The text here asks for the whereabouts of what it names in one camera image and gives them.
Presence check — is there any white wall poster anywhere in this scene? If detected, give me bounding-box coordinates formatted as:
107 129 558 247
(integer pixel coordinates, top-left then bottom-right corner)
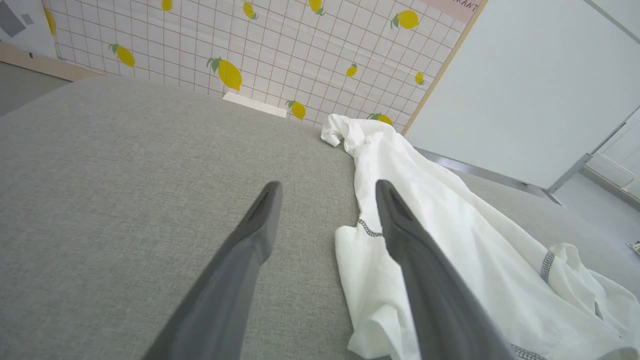
0 0 58 60

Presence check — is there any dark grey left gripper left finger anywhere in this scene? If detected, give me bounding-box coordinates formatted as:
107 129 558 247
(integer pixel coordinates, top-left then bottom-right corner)
142 181 284 360

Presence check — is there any white cabinet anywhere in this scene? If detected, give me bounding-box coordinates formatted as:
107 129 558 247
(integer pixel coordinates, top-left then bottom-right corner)
582 107 640 203

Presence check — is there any plain white partition panel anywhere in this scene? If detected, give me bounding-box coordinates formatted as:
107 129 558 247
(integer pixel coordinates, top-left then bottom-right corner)
402 0 640 201

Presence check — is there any white garment with grey stitching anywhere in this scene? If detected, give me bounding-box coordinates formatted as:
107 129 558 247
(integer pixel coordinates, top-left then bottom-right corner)
321 114 640 360

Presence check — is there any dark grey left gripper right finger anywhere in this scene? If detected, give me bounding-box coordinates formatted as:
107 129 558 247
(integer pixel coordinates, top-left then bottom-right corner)
375 179 516 360

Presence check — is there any white rectangular box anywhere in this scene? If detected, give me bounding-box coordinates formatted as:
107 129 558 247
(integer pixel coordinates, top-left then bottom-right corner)
222 91 289 119

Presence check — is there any grey fabric sofa surface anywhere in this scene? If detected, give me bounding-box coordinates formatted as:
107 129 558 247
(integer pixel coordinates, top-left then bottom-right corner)
0 75 640 360

